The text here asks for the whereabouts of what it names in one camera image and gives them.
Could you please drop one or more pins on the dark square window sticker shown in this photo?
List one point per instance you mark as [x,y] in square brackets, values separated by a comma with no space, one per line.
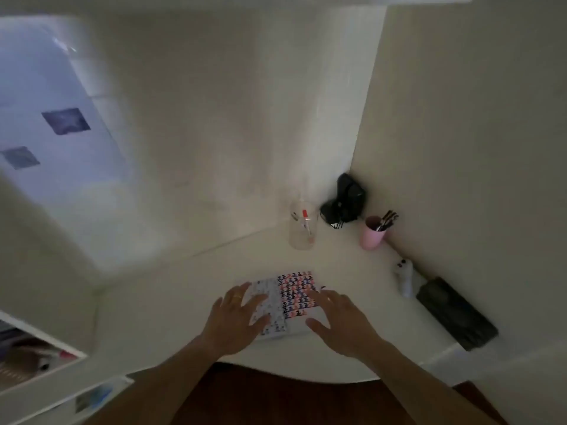
[20,157]

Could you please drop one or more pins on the black flat case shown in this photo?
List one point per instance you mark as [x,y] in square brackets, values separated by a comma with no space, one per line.
[456,313]

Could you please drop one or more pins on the person's left hand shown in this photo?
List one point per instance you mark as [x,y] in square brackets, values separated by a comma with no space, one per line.
[232,325]

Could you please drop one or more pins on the red capped pen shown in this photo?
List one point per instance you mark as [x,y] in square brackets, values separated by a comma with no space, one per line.
[305,222]

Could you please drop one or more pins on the clear glass jar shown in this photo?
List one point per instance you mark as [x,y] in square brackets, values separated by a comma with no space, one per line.
[303,232]

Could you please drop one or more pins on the printed paper sheet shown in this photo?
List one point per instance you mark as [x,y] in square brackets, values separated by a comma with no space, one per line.
[93,397]

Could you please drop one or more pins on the white open shelf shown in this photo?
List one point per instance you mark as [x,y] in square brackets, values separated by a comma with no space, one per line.
[31,354]

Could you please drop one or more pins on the person's right forearm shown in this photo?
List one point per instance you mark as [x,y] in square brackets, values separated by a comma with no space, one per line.
[429,389]

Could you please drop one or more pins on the patterned notebook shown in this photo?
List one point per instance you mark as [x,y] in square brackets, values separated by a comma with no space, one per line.
[290,300]

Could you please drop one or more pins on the person's right hand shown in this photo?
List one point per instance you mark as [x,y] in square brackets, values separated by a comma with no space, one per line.
[347,327]

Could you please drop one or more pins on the person's left little finger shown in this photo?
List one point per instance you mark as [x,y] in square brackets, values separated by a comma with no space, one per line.
[218,304]

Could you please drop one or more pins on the person's right thumb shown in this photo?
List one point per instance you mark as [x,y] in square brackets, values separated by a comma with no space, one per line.
[317,326]

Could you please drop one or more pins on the person's left thumb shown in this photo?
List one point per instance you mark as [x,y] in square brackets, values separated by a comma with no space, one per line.
[262,323]

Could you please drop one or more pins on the dark pen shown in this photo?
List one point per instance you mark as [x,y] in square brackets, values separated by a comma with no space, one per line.
[391,222]
[385,220]

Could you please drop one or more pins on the black desk device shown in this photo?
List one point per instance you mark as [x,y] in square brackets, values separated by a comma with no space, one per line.
[347,200]

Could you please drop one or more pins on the person's left forearm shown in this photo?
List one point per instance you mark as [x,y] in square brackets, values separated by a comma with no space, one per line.
[164,385]

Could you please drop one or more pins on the pink cup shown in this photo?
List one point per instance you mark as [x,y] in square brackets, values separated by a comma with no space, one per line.
[371,236]

